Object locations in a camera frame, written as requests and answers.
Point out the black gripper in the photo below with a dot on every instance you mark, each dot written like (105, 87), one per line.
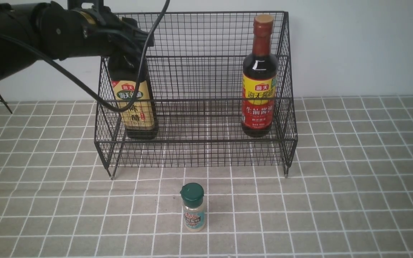
(103, 32)

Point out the dark vinegar bottle gold cap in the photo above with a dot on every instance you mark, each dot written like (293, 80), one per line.
(128, 79)

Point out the soy sauce bottle red label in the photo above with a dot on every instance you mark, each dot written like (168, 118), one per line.
(259, 80)

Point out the small shaker bottle green cap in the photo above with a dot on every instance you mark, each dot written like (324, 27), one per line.
(193, 211)

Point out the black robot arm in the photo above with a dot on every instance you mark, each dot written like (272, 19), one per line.
(61, 33)

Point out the black wire mesh rack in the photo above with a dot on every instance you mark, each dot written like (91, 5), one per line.
(195, 72)

